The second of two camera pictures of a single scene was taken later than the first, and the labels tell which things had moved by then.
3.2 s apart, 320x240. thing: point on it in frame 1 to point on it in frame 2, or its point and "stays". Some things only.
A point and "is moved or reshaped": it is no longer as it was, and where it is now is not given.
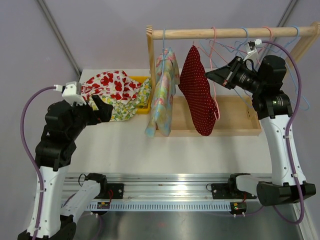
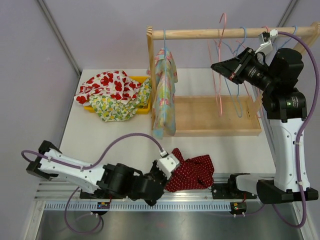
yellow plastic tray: x=140 y=79 stays
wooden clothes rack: x=237 y=115 stays
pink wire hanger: x=211 y=56 is moved or reshaped
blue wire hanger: x=281 y=50 is moved or reshaped
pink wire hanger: x=260 y=51 is moved or reshaped
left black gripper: x=103 y=115 to x=156 y=168
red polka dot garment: x=194 y=83 to x=194 y=173
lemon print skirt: x=122 y=111 stays
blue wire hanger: x=241 y=96 to x=240 y=115
